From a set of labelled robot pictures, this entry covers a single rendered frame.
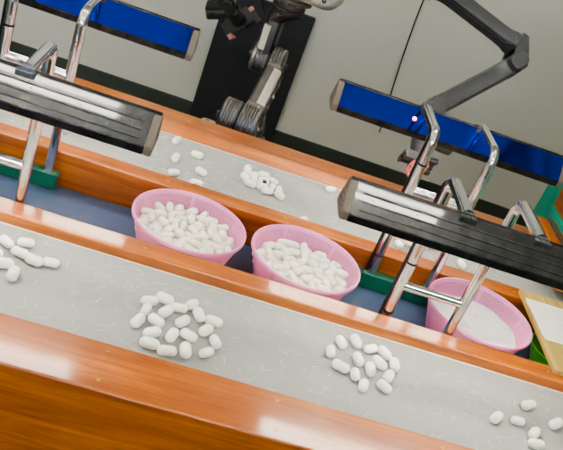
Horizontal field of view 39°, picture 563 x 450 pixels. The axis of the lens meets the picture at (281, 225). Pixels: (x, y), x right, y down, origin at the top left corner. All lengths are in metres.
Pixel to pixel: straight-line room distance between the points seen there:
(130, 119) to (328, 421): 0.62
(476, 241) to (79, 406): 0.75
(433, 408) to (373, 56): 2.77
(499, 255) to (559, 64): 2.89
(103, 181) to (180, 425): 0.80
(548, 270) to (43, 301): 0.93
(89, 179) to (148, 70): 2.32
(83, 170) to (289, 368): 0.74
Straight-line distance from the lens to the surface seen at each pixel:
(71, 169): 1.97
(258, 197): 2.09
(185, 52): 1.93
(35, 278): 1.56
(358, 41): 4.13
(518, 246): 1.54
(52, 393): 1.35
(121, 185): 1.96
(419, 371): 1.71
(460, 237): 1.50
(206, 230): 1.87
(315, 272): 1.86
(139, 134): 1.41
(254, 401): 1.40
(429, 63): 4.20
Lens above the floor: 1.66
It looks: 27 degrees down
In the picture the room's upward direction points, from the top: 22 degrees clockwise
